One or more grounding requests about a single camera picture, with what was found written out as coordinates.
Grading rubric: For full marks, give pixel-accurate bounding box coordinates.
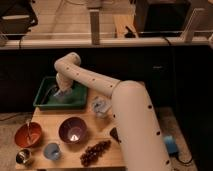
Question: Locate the purple bowl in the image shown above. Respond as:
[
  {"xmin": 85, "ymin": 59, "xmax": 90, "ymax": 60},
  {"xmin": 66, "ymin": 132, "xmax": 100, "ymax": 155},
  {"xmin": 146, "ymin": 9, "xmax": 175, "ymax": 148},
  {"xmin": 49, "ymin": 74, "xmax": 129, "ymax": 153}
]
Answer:
[{"xmin": 58, "ymin": 117, "xmax": 87, "ymax": 144}]

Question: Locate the grey metal post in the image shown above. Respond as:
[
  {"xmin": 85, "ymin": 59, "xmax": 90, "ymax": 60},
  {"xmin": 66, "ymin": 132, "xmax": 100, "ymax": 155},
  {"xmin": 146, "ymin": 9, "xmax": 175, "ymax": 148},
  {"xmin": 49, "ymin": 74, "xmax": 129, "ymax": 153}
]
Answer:
[{"xmin": 89, "ymin": 9, "xmax": 100, "ymax": 45}]

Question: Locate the blue sponge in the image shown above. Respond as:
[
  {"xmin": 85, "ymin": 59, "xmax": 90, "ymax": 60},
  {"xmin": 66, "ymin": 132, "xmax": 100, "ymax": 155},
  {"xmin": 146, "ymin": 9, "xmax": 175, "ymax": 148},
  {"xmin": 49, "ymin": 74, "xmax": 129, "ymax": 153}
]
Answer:
[{"xmin": 164, "ymin": 135, "xmax": 179, "ymax": 155}]

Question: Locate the bunch of dark grapes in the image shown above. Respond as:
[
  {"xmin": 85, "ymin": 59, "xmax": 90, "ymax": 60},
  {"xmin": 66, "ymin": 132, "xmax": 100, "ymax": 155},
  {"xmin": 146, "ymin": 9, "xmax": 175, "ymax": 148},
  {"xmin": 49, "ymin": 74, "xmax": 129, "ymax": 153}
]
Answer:
[{"xmin": 80, "ymin": 140, "xmax": 111, "ymax": 167}]

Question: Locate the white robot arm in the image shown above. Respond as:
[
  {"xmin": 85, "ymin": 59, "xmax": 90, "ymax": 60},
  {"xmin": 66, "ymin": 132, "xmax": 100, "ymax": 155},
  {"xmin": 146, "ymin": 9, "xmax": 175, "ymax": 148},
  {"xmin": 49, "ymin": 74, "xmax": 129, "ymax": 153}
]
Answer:
[{"xmin": 54, "ymin": 52, "xmax": 172, "ymax": 171}]

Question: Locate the orange bowl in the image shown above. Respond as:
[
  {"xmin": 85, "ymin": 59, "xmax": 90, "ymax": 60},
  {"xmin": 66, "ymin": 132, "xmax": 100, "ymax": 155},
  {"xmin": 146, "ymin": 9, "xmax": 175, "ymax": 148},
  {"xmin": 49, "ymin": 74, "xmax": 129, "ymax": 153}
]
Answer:
[{"xmin": 14, "ymin": 122, "xmax": 42, "ymax": 148}]

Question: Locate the metal cup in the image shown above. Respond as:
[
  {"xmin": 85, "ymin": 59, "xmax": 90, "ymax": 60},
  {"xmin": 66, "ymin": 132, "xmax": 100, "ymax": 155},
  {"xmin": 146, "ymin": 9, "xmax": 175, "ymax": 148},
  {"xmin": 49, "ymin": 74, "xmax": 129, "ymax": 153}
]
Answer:
[{"xmin": 16, "ymin": 149, "xmax": 32, "ymax": 165}]

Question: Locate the black box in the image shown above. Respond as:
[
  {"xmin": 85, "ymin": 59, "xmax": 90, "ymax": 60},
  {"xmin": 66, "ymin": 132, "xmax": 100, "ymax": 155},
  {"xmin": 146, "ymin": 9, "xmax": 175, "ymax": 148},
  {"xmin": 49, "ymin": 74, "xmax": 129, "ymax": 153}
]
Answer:
[{"xmin": 134, "ymin": 0, "xmax": 191, "ymax": 32}]

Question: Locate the blue cup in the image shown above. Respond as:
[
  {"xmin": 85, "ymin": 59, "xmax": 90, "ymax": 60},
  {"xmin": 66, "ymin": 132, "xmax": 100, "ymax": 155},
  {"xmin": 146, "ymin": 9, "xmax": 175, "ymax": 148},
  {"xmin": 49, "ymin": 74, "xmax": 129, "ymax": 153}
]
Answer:
[{"xmin": 43, "ymin": 143, "xmax": 61, "ymax": 161}]

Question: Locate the black cable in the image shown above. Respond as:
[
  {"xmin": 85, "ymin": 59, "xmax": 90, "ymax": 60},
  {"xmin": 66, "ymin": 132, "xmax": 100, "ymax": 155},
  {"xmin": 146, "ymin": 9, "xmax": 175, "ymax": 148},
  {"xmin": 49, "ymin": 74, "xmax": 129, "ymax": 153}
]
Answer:
[{"xmin": 162, "ymin": 35, "xmax": 194, "ymax": 166}]

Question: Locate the green plastic tray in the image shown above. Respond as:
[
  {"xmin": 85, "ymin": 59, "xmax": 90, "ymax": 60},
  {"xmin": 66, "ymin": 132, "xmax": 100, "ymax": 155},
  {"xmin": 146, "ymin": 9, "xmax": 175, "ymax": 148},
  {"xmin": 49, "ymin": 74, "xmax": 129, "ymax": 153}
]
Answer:
[{"xmin": 33, "ymin": 76, "xmax": 88, "ymax": 110}]

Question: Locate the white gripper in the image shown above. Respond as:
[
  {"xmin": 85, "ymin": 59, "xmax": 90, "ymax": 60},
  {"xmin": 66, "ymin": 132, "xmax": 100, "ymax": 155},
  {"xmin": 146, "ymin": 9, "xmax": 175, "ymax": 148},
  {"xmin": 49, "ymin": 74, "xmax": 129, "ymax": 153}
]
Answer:
[{"xmin": 54, "ymin": 73, "xmax": 73, "ymax": 102}]

